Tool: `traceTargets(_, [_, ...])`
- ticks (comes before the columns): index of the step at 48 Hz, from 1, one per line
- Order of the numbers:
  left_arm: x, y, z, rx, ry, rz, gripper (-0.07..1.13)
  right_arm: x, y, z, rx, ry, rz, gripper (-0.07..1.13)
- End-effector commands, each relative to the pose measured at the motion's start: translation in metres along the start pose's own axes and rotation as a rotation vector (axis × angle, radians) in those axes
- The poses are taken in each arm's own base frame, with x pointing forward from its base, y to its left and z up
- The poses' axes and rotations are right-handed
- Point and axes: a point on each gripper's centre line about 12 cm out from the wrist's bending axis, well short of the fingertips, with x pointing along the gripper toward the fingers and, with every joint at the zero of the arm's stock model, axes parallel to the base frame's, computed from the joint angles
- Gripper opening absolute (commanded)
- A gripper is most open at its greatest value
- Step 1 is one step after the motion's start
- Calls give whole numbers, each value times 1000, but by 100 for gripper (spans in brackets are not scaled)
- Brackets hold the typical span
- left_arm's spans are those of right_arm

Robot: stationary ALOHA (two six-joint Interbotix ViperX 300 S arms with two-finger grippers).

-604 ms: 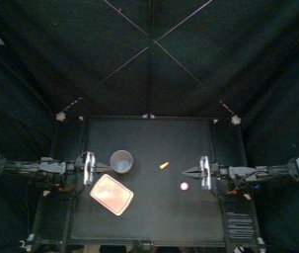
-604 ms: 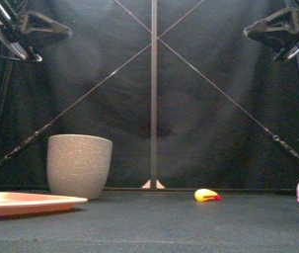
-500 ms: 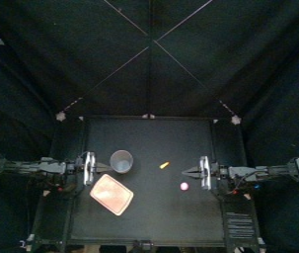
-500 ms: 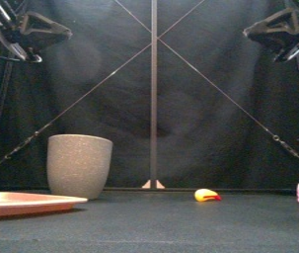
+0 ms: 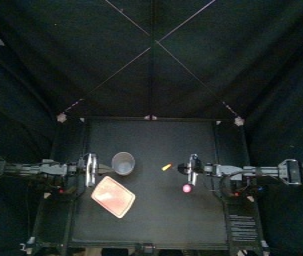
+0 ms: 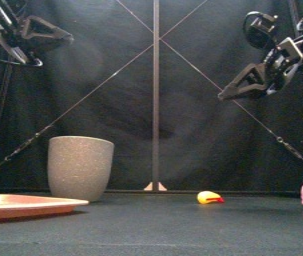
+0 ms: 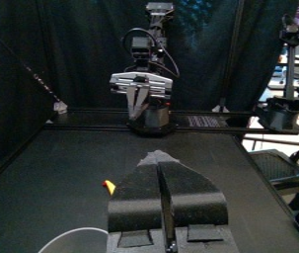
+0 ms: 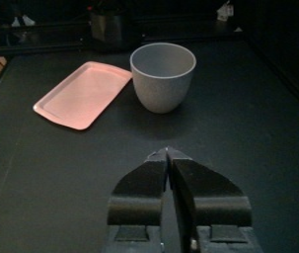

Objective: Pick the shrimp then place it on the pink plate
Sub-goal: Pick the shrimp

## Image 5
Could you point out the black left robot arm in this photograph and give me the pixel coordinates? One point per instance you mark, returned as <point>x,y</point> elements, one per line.
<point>29,169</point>

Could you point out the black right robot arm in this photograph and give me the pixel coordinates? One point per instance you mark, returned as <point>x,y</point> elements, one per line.
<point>256,171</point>

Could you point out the orange toy shrimp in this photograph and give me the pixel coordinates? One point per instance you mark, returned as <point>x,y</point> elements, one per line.
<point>167,167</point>

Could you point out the pink rectangular plate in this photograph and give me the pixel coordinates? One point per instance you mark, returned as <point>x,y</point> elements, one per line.
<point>113,196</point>

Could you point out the grey plastic cup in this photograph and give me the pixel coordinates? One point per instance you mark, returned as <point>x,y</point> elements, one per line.
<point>124,163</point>

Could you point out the small pink toy ball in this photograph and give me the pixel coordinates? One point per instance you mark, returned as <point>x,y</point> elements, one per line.
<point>188,188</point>

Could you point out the white text label sticker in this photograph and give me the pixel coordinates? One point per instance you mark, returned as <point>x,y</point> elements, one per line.
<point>243,230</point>

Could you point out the small silver frame middle bracket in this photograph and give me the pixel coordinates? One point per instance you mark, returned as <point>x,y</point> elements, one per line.
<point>150,117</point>

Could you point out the silver frame corner bracket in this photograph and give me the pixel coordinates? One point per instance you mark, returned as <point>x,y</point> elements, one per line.
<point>240,121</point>
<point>62,117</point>

